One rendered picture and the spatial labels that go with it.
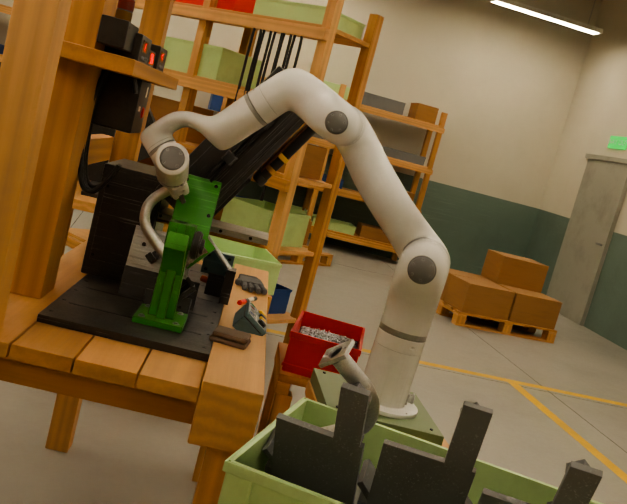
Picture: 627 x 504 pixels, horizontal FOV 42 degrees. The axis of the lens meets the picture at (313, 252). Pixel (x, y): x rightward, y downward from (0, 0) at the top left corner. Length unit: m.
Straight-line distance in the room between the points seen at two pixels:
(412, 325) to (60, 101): 1.04
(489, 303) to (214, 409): 6.71
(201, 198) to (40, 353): 0.76
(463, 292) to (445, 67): 4.58
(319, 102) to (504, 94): 10.43
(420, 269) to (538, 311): 6.89
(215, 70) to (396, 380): 3.88
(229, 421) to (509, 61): 10.80
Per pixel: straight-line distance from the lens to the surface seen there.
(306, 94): 1.96
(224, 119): 2.02
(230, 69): 5.64
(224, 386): 1.81
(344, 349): 1.25
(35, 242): 2.21
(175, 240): 2.07
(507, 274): 8.89
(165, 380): 1.82
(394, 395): 1.99
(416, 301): 1.91
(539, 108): 12.52
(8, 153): 1.81
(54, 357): 1.85
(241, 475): 1.30
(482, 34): 12.19
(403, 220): 1.96
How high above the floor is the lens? 1.48
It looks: 8 degrees down
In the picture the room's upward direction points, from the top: 15 degrees clockwise
